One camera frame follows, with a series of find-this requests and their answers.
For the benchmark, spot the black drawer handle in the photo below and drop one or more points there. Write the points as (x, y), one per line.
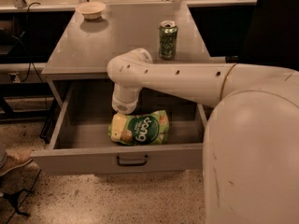
(131, 161)

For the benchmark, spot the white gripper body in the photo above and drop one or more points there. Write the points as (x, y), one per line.
(123, 105)

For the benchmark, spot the tan shoe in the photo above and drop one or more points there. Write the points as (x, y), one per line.
(13, 160)

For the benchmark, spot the grey metal cabinet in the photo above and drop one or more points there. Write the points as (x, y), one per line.
(86, 47)

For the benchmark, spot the green rice chip bag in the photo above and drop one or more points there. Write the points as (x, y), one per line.
(146, 129)

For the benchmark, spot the black tripod foot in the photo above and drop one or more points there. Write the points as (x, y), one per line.
(13, 199)

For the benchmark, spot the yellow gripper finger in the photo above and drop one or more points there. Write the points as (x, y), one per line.
(117, 127)

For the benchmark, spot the beige paper bowl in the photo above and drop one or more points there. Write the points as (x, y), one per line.
(91, 10)

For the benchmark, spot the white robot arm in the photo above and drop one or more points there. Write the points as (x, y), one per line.
(251, 142)

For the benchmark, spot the white wall outlet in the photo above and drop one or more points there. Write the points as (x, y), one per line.
(14, 77)

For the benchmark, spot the green soda can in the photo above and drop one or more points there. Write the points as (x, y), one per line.
(168, 32)

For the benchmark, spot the black office chair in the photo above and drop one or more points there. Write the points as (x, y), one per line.
(273, 35)

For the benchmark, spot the open grey top drawer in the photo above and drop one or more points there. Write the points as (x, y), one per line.
(80, 144)

